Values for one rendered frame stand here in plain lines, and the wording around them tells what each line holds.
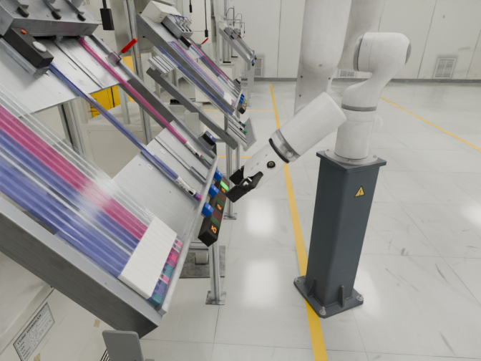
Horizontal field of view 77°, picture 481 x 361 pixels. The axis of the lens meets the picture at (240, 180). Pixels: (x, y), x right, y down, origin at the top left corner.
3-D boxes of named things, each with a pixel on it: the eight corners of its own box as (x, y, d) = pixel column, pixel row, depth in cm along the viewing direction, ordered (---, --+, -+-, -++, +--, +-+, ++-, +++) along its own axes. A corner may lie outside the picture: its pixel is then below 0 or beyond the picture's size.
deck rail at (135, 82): (206, 167, 111) (218, 157, 109) (205, 170, 109) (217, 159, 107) (39, 4, 91) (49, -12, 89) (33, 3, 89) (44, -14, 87)
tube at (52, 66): (198, 198, 80) (201, 196, 80) (197, 201, 79) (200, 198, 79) (31, 48, 66) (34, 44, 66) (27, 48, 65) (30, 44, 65)
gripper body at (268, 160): (295, 167, 68) (258, 195, 72) (290, 151, 78) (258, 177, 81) (273, 143, 66) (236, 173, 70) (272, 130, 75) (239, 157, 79)
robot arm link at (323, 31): (303, 3, 71) (288, 130, 82) (307, -15, 56) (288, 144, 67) (343, 3, 70) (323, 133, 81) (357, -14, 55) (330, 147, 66)
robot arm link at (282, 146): (303, 161, 68) (293, 170, 69) (298, 148, 76) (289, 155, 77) (279, 135, 66) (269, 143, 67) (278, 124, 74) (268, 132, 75)
